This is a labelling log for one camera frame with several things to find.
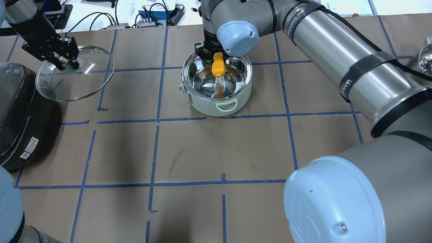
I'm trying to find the glass pot lid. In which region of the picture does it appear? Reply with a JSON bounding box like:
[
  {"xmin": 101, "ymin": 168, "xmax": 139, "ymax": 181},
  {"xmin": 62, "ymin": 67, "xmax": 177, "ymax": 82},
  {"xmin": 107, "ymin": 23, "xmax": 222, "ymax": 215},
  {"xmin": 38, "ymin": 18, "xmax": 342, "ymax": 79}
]
[{"xmin": 35, "ymin": 46, "xmax": 115, "ymax": 102}]

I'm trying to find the dark grey rice cooker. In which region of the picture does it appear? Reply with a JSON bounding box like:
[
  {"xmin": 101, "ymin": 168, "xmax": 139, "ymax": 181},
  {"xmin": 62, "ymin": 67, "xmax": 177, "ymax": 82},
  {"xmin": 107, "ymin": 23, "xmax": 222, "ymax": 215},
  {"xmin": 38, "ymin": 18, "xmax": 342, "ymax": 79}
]
[{"xmin": 0, "ymin": 62, "xmax": 54, "ymax": 171}]

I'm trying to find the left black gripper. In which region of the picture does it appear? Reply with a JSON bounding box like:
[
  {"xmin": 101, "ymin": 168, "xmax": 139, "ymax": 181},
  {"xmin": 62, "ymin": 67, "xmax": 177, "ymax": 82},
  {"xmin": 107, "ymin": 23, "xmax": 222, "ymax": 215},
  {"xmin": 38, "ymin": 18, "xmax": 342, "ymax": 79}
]
[{"xmin": 21, "ymin": 32, "xmax": 80, "ymax": 71}]

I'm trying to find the yellow plastic corn cob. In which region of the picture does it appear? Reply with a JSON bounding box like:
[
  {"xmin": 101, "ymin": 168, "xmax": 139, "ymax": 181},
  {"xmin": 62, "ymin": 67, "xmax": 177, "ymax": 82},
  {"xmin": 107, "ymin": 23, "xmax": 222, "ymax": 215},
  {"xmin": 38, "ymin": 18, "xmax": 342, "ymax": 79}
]
[{"xmin": 211, "ymin": 52, "xmax": 226, "ymax": 78}]

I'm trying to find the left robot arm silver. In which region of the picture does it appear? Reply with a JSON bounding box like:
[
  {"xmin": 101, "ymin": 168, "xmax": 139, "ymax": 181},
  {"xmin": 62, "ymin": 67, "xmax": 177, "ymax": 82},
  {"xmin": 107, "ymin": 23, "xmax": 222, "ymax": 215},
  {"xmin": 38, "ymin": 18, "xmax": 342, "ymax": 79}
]
[{"xmin": 1, "ymin": 0, "xmax": 80, "ymax": 71}]

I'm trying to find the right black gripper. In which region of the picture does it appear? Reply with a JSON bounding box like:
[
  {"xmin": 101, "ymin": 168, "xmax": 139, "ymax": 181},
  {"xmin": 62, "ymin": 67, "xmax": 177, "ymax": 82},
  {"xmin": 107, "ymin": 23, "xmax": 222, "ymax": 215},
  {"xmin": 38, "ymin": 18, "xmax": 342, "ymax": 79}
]
[{"xmin": 194, "ymin": 29, "xmax": 226, "ymax": 62}]

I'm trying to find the pale green cooking pot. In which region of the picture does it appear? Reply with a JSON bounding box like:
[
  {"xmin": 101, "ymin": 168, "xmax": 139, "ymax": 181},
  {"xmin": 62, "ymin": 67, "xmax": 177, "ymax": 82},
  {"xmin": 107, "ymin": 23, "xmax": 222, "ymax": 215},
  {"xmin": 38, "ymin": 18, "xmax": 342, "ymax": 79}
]
[{"xmin": 179, "ymin": 53, "xmax": 252, "ymax": 117}]

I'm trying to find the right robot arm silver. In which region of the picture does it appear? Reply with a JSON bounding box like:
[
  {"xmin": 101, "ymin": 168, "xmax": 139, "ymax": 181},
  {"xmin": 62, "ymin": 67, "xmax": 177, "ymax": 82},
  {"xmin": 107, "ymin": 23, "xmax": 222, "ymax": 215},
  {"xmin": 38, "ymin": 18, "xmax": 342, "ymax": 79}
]
[{"xmin": 201, "ymin": 0, "xmax": 432, "ymax": 243}]

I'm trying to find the steel steamer basket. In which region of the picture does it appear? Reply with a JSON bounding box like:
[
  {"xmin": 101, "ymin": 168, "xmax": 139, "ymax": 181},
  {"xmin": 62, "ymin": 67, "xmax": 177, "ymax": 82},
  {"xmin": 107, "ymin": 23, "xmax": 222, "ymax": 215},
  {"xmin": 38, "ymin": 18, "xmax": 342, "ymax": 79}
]
[{"xmin": 418, "ymin": 44, "xmax": 432, "ymax": 76}]

